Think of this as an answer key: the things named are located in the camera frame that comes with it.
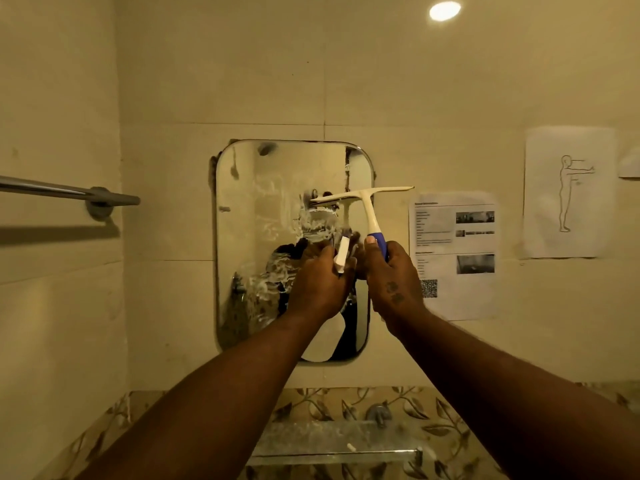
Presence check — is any paper sheet with figure drawing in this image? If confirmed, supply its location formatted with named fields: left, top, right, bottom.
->
left=523, top=126, right=617, bottom=259

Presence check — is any small white cloth piece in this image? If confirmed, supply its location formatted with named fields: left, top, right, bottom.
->
left=333, top=236, right=351, bottom=274

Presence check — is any rounded rectangular wall mirror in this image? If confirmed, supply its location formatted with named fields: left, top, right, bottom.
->
left=214, top=139, right=376, bottom=364

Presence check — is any person's right forearm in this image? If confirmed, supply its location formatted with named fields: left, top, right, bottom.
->
left=385, top=307, right=640, bottom=480

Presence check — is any person's right hand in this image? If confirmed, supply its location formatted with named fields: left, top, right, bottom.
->
left=354, top=236, right=430, bottom=339

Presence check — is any person's left forearm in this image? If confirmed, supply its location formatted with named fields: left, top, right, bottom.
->
left=75, top=309, right=337, bottom=480

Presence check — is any person's left hand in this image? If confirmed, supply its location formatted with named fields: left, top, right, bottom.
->
left=285, top=232, right=361, bottom=323

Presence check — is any white blue-handled squeegee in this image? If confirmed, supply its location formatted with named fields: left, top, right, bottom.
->
left=310, top=186, right=415, bottom=261

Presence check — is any glass shelf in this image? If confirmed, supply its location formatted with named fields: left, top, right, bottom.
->
left=248, top=419, right=423, bottom=466

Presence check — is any printed instruction sheet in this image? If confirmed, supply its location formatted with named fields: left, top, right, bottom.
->
left=408, top=191, right=501, bottom=321

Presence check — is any metal towel bar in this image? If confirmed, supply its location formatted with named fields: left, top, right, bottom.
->
left=0, top=175, right=141, bottom=219

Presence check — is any round ceiling light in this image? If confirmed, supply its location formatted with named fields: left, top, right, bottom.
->
left=429, top=1, right=462, bottom=22

